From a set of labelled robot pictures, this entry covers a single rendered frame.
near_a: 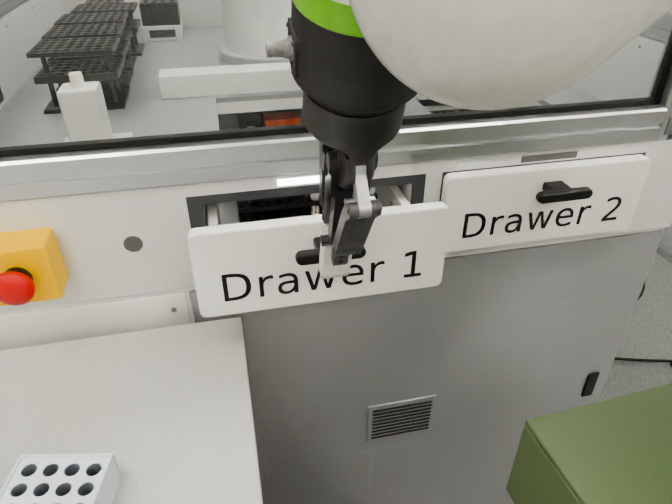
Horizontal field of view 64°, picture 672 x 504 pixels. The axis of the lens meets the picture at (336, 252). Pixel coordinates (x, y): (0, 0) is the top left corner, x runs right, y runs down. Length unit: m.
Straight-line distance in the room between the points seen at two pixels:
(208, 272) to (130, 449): 0.19
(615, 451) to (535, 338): 0.48
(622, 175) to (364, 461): 0.63
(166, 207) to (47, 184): 0.12
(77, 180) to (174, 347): 0.22
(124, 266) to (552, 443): 0.50
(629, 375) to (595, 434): 1.41
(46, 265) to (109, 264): 0.08
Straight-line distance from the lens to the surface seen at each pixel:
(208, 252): 0.59
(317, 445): 0.98
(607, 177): 0.81
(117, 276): 0.71
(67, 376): 0.71
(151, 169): 0.64
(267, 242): 0.58
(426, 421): 1.00
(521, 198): 0.75
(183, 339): 0.71
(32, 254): 0.66
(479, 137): 0.70
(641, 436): 0.52
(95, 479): 0.55
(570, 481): 0.47
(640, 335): 2.08
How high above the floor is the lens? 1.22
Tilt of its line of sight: 33 degrees down
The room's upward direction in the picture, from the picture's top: straight up
